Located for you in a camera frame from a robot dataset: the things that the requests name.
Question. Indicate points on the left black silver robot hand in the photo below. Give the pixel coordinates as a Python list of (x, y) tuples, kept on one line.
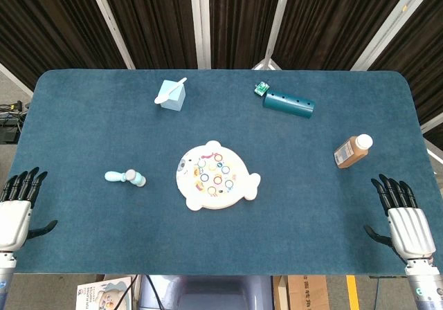
[(14, 216)]

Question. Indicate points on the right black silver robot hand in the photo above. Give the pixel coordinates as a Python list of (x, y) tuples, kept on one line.
[(412, 227)]

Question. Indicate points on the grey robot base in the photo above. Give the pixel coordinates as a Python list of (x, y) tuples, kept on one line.
[(214, 292)]

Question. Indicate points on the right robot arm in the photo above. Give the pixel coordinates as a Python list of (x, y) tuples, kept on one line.
[(425, 285)]

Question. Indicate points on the white toy peg board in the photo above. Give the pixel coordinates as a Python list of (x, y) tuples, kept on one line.
[(214, 176)]

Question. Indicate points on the black floor power equipment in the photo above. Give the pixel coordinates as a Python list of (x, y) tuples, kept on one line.
[(8, 123)]

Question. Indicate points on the brown bottle white cap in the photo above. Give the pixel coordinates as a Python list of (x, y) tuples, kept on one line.
[(351, 152)]

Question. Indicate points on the toy packaging box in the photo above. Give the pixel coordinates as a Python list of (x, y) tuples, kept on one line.
[(104, 294)]

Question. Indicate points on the blue felt table mat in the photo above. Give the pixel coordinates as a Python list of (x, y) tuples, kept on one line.
[(104, 133)]

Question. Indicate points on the brown cardboard box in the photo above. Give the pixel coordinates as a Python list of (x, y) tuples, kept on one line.
[(304, 292)]

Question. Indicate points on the teal half-cylinder block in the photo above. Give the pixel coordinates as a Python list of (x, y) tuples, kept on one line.
[(289, 104)]

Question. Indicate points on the white plastic spoon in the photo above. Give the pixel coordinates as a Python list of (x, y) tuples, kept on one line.
[(162, 97)]

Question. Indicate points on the light blue cube box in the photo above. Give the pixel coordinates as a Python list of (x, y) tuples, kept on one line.
[(173, 97)]

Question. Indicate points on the dark brown curtain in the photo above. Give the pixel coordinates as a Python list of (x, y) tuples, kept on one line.
[(159, 19)]

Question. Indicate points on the white frame post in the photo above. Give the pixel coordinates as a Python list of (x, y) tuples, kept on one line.
[(202, 23), (391, 23), (275, 29), (110, 23)]

